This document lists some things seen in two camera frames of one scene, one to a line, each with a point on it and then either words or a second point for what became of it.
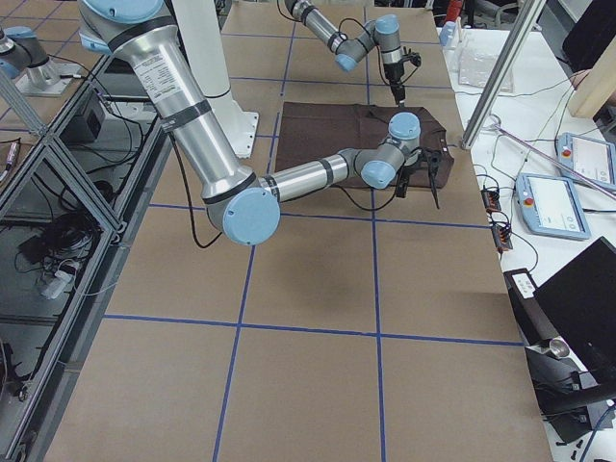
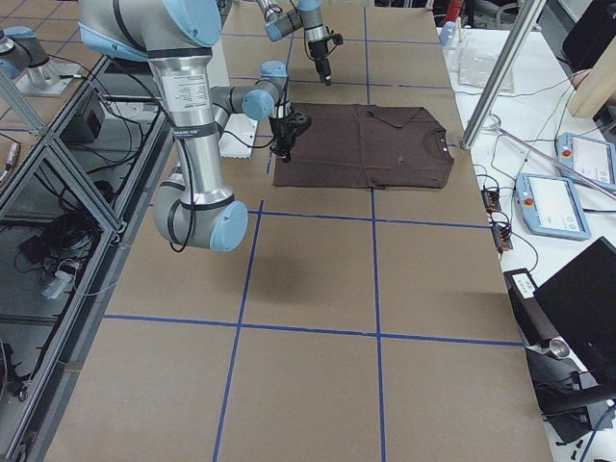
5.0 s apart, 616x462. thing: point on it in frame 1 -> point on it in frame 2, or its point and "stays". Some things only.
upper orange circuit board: (491, 199) stays
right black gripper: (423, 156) -> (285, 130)
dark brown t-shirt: (309, 131) stays
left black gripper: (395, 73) -> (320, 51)
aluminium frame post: (500, 72) stays
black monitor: (578, 303) stays
